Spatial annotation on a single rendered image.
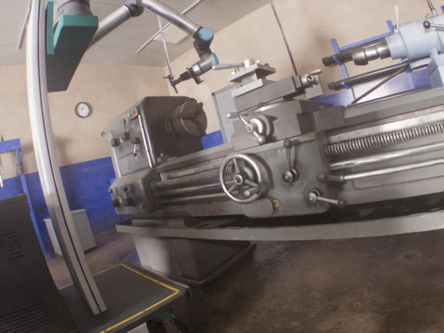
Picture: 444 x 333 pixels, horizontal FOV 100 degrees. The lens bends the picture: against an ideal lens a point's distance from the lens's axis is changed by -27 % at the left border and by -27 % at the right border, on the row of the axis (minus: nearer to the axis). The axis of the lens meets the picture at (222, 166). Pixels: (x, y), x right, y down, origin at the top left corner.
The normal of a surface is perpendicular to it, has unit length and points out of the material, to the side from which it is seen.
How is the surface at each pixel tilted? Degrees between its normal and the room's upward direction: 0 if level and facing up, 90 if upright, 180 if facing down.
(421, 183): 90
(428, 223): 90
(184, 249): 90
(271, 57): 90
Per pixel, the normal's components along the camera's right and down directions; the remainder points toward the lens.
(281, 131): -0.62, 0.19
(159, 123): 0.75, -0.16
